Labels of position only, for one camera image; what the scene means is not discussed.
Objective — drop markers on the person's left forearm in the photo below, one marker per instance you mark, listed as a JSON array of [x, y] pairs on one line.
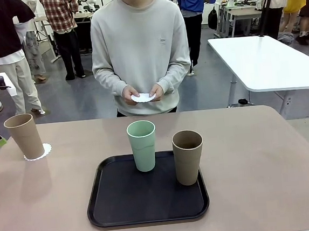
[[174, 77]]

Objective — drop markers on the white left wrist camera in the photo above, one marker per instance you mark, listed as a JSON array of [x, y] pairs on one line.
[[8, 85]]

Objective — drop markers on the person in beige sweatshirt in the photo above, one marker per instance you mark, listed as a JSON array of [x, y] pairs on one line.
[[140, 41]]

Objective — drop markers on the black backpack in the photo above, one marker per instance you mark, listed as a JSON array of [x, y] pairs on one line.
[[212, 19]]

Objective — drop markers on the tall pale green cup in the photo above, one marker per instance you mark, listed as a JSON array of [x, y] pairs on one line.
[[144, 154]]

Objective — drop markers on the white scalloped paper coaster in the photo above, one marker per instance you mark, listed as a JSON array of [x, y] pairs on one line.
[[143, 98], [47, 149]]

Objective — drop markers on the person in plaid shirt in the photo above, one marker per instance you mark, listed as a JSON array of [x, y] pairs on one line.
[[61, 12]]

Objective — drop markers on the light background desk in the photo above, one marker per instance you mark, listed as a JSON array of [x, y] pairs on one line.
[[44, 21]]

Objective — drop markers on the grey desk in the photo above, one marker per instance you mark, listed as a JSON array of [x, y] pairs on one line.
[[243, 13]]

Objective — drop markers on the person's left hand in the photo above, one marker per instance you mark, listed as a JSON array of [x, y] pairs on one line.
[[158, 92]]

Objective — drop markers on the person's right forearm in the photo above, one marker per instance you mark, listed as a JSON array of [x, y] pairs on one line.
[[108, 81]]

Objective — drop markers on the tall brown cup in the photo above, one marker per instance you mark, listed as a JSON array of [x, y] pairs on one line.
[[188, 164], [26, 134]]

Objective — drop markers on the person's right hand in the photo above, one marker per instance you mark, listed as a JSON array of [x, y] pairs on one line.
[[128, 94]]

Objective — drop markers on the white table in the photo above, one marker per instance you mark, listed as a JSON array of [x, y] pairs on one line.
[[261, 63]]

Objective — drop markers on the person in grey patterned trousers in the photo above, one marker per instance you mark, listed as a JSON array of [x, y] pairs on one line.
[[33, 50]]

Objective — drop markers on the black plastic tray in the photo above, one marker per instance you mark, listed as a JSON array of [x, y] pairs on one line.
[[148, 199]]

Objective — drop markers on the grey cloth bundle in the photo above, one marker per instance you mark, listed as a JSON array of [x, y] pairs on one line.
[[286, 39]]

